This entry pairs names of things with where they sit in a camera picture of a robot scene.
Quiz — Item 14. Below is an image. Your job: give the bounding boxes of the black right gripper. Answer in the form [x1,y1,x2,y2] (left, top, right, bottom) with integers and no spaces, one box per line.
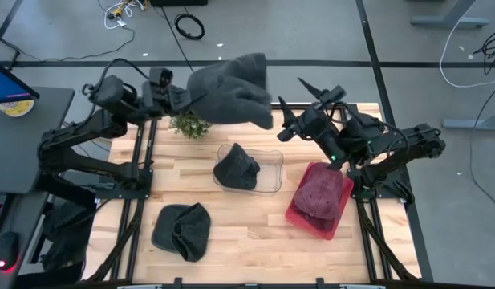
[276,77,345,143]

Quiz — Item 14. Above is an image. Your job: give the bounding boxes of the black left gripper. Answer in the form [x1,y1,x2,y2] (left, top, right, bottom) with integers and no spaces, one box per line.
[142,82,209,118]

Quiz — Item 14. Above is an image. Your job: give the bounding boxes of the dark grey fabric hat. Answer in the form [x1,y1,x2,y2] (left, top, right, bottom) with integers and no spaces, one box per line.
[150,201,213,263]
[185,51,275,131]
[213,142,262,191]

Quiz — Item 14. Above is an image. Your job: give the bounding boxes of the maroon fabric hat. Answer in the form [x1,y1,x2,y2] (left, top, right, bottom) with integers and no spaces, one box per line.
[291,161,345,233]

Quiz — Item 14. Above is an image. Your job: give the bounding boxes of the small green potted plant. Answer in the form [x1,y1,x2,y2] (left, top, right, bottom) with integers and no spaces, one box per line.
[169,112,213,140]

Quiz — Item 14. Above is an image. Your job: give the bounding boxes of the clear plastic bin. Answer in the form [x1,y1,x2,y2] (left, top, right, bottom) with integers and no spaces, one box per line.
[212,143,286,194]

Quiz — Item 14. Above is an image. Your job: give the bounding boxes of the black box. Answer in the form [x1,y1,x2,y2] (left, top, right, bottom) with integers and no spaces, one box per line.
[149,0,209,8]

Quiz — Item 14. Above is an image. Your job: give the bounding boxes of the red translucent plastic bin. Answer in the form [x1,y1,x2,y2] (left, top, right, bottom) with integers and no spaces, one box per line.
[284,161,355,242]

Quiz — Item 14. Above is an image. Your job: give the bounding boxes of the grey table foot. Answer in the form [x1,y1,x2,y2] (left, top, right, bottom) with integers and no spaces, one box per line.
[442,108,495,132]
[410,0,481,30]

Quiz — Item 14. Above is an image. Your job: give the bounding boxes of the yellow labelled white canister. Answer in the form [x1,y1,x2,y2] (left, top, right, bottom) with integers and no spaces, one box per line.
[0,99,35,119]

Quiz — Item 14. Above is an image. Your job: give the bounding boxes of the grey computer desk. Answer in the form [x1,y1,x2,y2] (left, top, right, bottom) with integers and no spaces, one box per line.
[0,86,76,289]

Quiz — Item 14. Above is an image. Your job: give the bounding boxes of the black fabric bundle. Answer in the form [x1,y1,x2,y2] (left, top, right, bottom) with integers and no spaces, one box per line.
[40,200,96,274]

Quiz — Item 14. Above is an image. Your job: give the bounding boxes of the computer monitor lit screen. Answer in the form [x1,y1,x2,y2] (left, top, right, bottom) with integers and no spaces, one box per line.
[0,59,41,106]

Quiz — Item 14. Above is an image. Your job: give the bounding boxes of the black computer mouse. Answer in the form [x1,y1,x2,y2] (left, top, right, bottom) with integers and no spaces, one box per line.
[0,231,21,273]

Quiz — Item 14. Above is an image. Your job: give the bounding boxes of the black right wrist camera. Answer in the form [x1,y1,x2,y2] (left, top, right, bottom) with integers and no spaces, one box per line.
[319,83,347,104]

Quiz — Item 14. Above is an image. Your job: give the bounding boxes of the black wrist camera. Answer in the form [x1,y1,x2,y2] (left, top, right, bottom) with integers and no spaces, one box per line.
[319,83,347,104]
[148,67,175,88]

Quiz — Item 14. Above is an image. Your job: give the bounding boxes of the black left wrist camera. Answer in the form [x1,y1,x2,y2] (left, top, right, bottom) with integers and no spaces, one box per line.
[148,67,175,88]

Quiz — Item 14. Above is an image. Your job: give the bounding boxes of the black aluminium rig frame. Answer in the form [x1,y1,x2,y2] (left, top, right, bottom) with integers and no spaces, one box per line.
[81,102,435,289]

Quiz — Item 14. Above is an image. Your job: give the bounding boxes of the coiled black cable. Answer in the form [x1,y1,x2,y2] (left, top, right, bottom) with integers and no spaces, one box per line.
[173,12,206,41]

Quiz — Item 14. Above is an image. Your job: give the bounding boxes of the white cable bundle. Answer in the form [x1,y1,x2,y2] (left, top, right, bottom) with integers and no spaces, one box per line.
[97,0,147,31]

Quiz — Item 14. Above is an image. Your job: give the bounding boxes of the long white cable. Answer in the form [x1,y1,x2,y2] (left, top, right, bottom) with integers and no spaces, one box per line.
[438,18,495,89]

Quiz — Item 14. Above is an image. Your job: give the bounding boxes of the tangled black cables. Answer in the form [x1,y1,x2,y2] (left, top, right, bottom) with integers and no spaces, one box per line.
[473,23,495,76]

